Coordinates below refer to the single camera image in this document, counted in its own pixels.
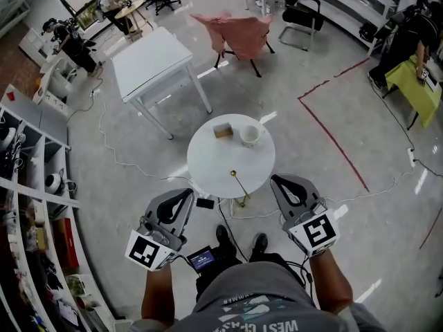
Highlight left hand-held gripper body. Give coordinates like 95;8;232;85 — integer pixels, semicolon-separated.
125;215;188;273

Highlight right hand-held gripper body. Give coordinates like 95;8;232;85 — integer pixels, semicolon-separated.
280;199;341;257

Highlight gold spoon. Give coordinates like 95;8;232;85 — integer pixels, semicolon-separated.
230;169;250;199

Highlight white cup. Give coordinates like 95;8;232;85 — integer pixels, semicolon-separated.
239;124;266;148

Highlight person's right forearm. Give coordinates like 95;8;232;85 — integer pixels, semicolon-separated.
307;250;354;315

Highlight person's left forearm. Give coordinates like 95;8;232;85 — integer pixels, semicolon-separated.
140;264;174;326

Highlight person's right black shoe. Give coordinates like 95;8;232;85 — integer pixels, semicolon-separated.
250;232;269;255

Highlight person's black shoe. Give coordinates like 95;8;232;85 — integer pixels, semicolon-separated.
250;232;269;255
215;224;237;256

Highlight person's left black shoe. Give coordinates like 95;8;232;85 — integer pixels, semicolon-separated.
215;224;237;256

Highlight black device with screen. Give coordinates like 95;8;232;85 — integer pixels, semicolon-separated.
186;245;218;275

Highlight red floor tape line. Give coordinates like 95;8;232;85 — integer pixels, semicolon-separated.
297;57;372;194

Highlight white round side table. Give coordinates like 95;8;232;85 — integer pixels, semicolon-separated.
186;113;277;208

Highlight person's black trousers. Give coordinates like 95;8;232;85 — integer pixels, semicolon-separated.
195;249;307;302

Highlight red box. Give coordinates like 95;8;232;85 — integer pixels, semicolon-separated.
51;217;81;270

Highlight small tan box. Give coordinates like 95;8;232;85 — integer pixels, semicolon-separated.
212;122;233;139

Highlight person's grey printed t-shirt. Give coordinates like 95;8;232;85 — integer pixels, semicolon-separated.
128;261;390;332

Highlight white round helmet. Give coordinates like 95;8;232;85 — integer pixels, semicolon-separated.
44;172;78;197

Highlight white open shelf unit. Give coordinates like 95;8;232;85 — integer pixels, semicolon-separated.
0;91;120;332

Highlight white square table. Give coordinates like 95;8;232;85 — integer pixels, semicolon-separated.
111;26;213;141

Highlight table with yellow-green cloth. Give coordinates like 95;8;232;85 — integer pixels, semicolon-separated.
383;54;443;130

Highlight chair with pink cloth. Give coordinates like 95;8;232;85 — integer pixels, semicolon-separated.
190;10;276;79

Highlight white low cabinet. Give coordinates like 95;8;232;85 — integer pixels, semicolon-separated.
18;27;80;118

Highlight black cantilever chair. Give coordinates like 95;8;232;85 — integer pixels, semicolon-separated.
274;0;325;53

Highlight white long shelf unit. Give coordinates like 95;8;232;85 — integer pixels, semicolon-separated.
300;0;408;57

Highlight round wooden table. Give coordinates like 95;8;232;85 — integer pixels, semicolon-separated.
114;0;154;37

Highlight white floor cable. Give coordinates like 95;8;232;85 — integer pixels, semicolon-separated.
98;100;193;183

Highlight black cable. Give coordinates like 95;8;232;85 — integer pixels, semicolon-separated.
216;197;249;263

